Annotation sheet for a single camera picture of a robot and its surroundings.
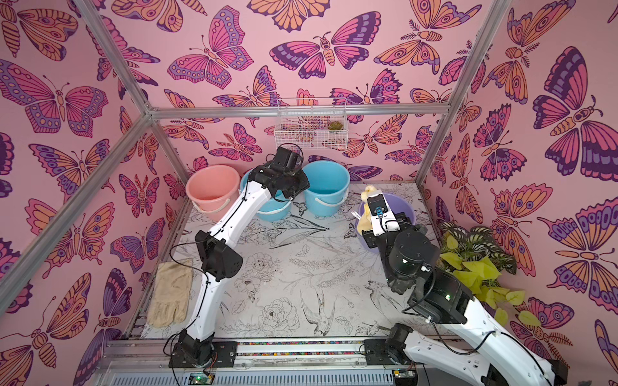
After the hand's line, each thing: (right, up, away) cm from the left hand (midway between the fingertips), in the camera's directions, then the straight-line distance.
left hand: (314, 183), depth 88 cm
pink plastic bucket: (-43, -1, +14) cm, 45 cm away
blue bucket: (+7, +2, +21) cm, 22 cm away
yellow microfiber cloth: (+14, -12, -24) cm, 30 cm away
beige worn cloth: (-52, -40, -2) cm, 65 cm away
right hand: (+17, -7, -32) cm, 37 cm away
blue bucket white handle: (-15, -9, +7) cm, 19 cm away
